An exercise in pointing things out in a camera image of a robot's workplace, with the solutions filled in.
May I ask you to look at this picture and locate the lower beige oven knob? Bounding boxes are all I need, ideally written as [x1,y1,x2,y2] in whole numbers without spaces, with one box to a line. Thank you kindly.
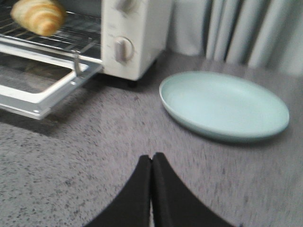
[114,36,134,63]

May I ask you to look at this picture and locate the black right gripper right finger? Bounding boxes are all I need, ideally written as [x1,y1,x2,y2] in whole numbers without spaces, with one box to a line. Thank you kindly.
[151,152,232,227]

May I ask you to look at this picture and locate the beige oven knob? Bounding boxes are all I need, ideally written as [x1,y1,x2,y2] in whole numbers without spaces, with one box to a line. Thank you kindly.
[114,36,134,63]
[114,0,137,13]

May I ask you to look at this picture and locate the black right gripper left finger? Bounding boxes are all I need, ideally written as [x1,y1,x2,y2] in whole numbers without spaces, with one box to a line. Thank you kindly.
[86,155,152,227]

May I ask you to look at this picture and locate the white glass oven door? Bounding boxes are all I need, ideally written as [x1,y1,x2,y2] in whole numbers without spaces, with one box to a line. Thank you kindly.
[0,48,103,120]

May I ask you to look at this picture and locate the white Toshiba toaster oven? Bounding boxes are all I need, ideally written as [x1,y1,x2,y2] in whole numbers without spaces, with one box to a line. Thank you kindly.
[0,0,173,88]

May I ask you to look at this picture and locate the metal wire oven rack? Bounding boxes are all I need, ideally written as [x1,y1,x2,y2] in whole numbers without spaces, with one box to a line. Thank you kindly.
[0,0,103,74]

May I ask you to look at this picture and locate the grey curtain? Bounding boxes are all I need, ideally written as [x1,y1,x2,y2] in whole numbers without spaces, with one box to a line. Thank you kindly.
[168,0,303,77]

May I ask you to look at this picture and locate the golden striped bread loaf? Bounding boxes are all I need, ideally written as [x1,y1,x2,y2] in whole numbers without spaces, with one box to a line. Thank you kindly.
[10,0,67,37]

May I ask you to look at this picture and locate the upper beige oven knob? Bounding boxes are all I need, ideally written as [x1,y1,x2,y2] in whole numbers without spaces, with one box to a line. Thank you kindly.
[114,0,137,13]

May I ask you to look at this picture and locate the light green plate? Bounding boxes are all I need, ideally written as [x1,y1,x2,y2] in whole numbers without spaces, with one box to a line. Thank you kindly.
[159,71,290,143]

